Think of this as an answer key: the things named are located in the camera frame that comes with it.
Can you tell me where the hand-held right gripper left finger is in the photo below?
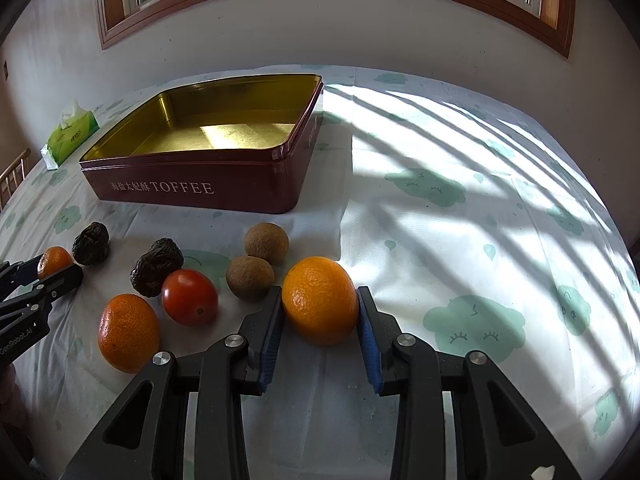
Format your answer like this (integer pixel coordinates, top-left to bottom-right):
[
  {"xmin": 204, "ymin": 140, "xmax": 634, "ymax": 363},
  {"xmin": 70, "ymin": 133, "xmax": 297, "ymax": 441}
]
[{"xmin": 60, "ymin": 285, "xmax": 285, "ymax": 480}]

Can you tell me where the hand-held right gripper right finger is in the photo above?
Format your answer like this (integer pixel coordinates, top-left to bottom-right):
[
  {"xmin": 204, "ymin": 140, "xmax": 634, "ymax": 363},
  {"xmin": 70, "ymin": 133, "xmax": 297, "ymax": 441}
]
[{"xmin": 356, "ymin": 285, "xmax": 583, "ymax": 480}]

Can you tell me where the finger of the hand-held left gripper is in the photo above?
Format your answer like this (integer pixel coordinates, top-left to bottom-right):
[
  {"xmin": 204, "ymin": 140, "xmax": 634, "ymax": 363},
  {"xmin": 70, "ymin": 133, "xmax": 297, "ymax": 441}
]
[
  {"xmin": 0, "ymin": 255, "xmax": 48, "ymax": 287},
  {"xmin": 0, "ymin": 263, "xmax": 84, "ymax": 313}
]

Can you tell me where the small orange kumquat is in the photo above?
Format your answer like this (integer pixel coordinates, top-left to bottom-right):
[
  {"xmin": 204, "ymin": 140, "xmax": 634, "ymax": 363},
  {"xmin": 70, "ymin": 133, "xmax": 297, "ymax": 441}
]
[{"xmin": 37, "ymin": 246, "xmax": 75, "ymax": 281}]

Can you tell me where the dark dried date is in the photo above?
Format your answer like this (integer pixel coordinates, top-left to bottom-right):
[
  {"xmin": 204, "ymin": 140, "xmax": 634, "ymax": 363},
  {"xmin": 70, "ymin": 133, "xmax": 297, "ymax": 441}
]
[
  {"xmin": 71, "ymin": 222, "xmax": 111, "ymax": 267},
  {"xmin": 130, "ymin": 238, "xmax": 185, "ymax": 297}
]

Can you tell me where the large orange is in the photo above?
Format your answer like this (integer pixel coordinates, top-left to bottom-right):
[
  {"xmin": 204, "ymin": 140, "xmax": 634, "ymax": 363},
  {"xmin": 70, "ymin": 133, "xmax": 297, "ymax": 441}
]
[{"xmin": 281, "ymin": 256, "xmax": 360, "ymax": 346}]

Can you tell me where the mandarin with dark spot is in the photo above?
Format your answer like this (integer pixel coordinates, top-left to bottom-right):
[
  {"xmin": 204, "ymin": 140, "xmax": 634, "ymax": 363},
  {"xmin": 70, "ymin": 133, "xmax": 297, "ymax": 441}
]
[{"xmin": 97, "ymin": 294, "xmax": 161, "ymax": 374}]

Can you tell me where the red tomato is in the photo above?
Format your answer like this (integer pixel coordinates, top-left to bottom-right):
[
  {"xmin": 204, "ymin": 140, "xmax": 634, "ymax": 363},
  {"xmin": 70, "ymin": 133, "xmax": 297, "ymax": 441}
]
[{"xmin": 161, "ymin": 269, "xmax": 219, "ymax": 327}]

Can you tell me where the gold metal tray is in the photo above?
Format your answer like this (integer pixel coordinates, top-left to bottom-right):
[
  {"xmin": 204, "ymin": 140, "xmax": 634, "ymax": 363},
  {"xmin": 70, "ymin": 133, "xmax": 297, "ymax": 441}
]
[{"xmin": 79, "ymin": 74, "xmax": 324, "ymax": 215}]

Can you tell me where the cloud print tablecloth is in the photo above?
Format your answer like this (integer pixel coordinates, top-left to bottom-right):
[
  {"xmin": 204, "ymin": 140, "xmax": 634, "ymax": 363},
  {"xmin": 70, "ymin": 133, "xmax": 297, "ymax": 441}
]
[{"xmin": 0, "ymin": 64, "xmax": 640, "ymax": 480}]

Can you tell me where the green tissue pack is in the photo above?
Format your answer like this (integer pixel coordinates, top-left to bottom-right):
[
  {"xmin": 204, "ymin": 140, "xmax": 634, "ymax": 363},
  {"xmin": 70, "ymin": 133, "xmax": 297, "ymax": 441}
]
[{"xmin": 40, "ymin": 100, "xmax": 101, "ymax": 169}]

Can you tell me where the wooden framed window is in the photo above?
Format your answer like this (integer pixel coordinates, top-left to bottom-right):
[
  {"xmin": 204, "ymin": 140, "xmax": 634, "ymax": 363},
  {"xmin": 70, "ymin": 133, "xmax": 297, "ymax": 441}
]
[{"xmin": 95, "ymin": 0, "xmax": 577, "ymax": 59}]

